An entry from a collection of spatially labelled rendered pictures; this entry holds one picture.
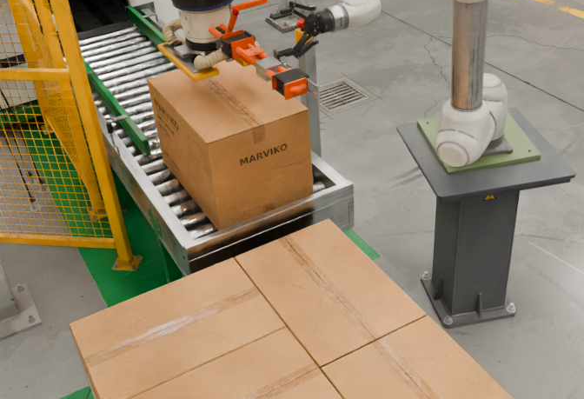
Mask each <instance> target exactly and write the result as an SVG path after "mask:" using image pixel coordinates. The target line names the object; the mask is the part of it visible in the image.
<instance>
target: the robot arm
mask: <svg viewBox="0 0 584 399"><path fill-rule="evenodd" d="M294 7H296V8H300V9H304V10H308V11H310V12H311V13H310V14H309V15H308V17H306V16H304V15H303V14H302V13H300V12H298V11H297V10H294ZM315 10H316V7H315V6H314V5H312V4H311V5H305V4H301V3H295V2H291V1H290V2H289V6H288V7H287V9H283V10H280V13H276V14H274V15H270V18H272V19H274V20H276V19H279V18H283V17H287V16H291V15H292V12H293V13H294V14H296V15H297V16H299V17H301V18H302V19H304V22H303V26H304V28H303V30H304V33H303V34H302V37H301V39H300V40H299V41H298V43H297V44H296V45H295V47H294V48H293V49H292V48H288V49H286V50H281V51H278V53H279V55H280V57H283V56H286V57H289V56H293V55H294V57H295V58H297V59H299V58H300V57H301V56H302V55H304V54H305V53H306V52H307V51H308V50H309V49H310V48H312V47H313V46H314V45H316V44H318V43H319V41H317V38H316V36H317V35H319V34H323V33H326V32H336V31H338V30H344V29H348V28H350V29H353V28H357V27H360V26H363V25H365V24H367V23H370V22H371V21H373V20H374V19H376V18H377V17H378V16H380V14H381V12H382V4H381V1H380V0H336V4H335V5H332V6H329V7H326V8H325V9H324V10H322V11H319V12H316V13H315ZM487 17H488V0H454V2H453V34H452V65H451V96H450V99H449V100H448V101H447V102H446V103H445V104H444V105H443V107H442V110H441V120H440V124H439V129H438V135H437V137H436V139H435V148H436V152H437V155H438V157H439V158H440V159H441V160H442V161H443V162H444V163H445V164H447V165H449V166H452V167H465V166H468V165H469V164H471V163H473V162H475V161H476V160H477V159H479V157H482V156H492V155H499V154H511V153H513V150H514V148H513V147H512V146H511V145H510V144H509V143H508V141H507V140H506V138H505V136H504V129H505V124H506V120H507V113H508V93H507V90H506V87H505V85H504V83H503V81H502V80H501V79H500V78H499V77H497V76H496V75H493V74H488V73H484V62H485V47H486V32H487ZM307 34H308V36H307ZM311 37H312V38H311ZM310 38H311V39H310ZM309 39H310V41H308V40H309ZM307 41H308V42H307Z"/></svg>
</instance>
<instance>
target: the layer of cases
mask: <svg viewBox="0 0 584 399"><path fill-rule="evenodd" d="M69 326H70V330H71V333H72V335H73V338H74V341H75V344H76V348H77V351H78V354H79V356H80V358H81V361H82V364H83V368H84V371H85V374H86V376H87V379H88V382H89V385H90V388H91V391H92V394H93V396H94V399H514V398H513V397H512V396H511V395H510V394H509V393H508V392H507V391H506V390H505V389H504V388H503V387H502V386H501V385H500V384H499V383H498V382H497V381H496V380H495V379H494V378H493V377H492V376H490V375H489V374H488V373H487V372H486V371H485V370H484V369H483V368H482V367H481V366H480V365H479V364H478V363H477V362H476V361H475V360H474V359H473V358H472V357H471V356H470V355H469V354H468V353H467V352H466V351H465V350H464V349H463V348H462V347H461V346H459V345H458V344H457V343H456V342H455V341H454V340H453V339H452V338H451V337H450V336H449V335H448V334H447V333H446V332H445V331H444V330H443V329H442V328H441V327H440V326H439V325H438V324H437V323H436V322H435V321H434V320H433V319H432V318H431V317H430V316H427V314H426V313H425V312H424V311H423V310H422V309H421V308H420V307H419V306H418V305H417V304H416V303H415V302H414V301H413V300H412V299H411V298H410V297H409V296H408V295H407V294H406V293H405V292H404V291H403V290H402V289H401V288H400V287H399V286H398V285H396V284H395V283H394V282H393V281H392V280H391V279H390V278H389V277H388V276H387V275H386V274H385V273H384V272H383V271H382V270H381V269H380V268H379V267H378V266H377V265H376V264H375V263H374V262H373V261H372V260H371V259H370V258H369V257H368V256H367V255H366V254H364V253H363V252H362V251H361V250H360V249H359V248H358V247H357V246H356V245H355V244H354V243H353V242H352V241H351V240H350V239H349V238H348V237H347V236H346V235H345V234H344V233H343V232H342V231H341V230H340V229H339V228H338V227H337V226H336V225H335V224H334V223H332V222H331V221H330V220H329V219H327V220H324V221H322V222H319V223H316V224H314V225H311V226H309V227H307V228H305V229H301V230H299V231H296V232H295V233H292V234H290V235H287V236H284V237H282V238H279V239H277V240H274V241H273V242H270V243H267V244H264V245H263V246H260V247H258V248H255V249H252V250H250V251H247V252H245V253H242V254H241V255H238V256H235V259H234V258H233V257H232V258H230V259H228V260H226V261H223V262H221V263H218V264H215V265H213V266H210V267H208V268H206V269H202V270H200V271H198V272H196V273H194V274H191V275H189V276H185V277H183V278H181V279H178V280H176V281H174V282H172V283H168V284H165V285H163V286H162V287H159V288H157V289H153V290H151V291H149V292H146V293H144V294H141V295H140V296H136V297H133V298H131V299H129V300H127V301H125V302H122V303H118V304H117V305H114V306H112V307H109V308H107V309H104V310H101V311H99V312H96V313H95V314H93V315H90V316H86V317H84V318H82V319H80V320H77V321H75V322H73V323H70V324H69Z"/></svg>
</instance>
